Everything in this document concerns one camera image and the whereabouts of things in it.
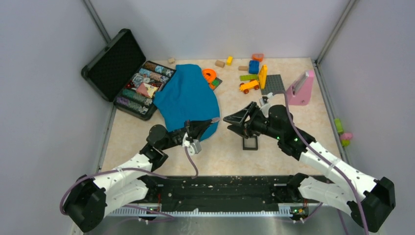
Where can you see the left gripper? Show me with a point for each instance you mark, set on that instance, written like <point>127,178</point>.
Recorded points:
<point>196,128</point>

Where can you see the wooden block by blue brick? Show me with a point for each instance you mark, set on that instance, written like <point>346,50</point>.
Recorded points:
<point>243,68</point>

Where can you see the wooden block centre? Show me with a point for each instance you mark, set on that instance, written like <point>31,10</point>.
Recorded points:
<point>220,63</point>

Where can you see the orange curved brick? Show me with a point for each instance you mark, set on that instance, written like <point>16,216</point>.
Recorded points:
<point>258,57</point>

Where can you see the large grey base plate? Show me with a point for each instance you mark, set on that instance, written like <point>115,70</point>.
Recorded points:
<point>274,85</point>

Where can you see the black poker chip case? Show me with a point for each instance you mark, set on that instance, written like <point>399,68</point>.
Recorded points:
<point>121,74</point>

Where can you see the green pink toy outside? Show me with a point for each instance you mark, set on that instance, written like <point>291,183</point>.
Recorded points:
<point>344,137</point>

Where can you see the small grey base plate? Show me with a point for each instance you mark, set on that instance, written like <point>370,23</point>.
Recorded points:
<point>213,88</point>

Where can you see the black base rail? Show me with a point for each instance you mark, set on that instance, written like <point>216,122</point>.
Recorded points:
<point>221,193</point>

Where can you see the small yellow brick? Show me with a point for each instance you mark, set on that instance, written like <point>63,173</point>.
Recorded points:
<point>229,60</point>

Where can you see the small green brick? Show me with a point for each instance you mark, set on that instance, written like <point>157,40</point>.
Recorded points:
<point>215,83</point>

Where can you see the yellow toy car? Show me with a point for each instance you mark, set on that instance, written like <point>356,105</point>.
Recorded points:
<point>246,87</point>

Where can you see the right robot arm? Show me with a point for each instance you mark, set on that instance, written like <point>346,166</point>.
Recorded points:
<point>367,200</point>

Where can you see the pink stand with tablet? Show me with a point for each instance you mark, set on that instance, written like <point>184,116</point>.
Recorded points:
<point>299,92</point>

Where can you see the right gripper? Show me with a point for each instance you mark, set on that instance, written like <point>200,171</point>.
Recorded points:
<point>242,127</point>

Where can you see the blue brick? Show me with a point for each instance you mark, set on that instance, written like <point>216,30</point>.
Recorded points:
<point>254,67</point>

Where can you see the green flat brick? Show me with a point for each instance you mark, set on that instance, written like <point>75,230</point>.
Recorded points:
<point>248,77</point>

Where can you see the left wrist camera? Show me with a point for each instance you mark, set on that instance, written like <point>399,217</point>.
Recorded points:
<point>191,146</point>

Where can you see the blue garment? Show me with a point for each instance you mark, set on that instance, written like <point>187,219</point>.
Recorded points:
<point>187,96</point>

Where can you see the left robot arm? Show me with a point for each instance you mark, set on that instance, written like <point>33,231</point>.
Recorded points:
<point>92,197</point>

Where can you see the orange letter e toy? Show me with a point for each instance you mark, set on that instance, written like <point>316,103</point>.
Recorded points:
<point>209,74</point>

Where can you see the yellow tall brick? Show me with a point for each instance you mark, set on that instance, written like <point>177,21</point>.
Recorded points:
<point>262,76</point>

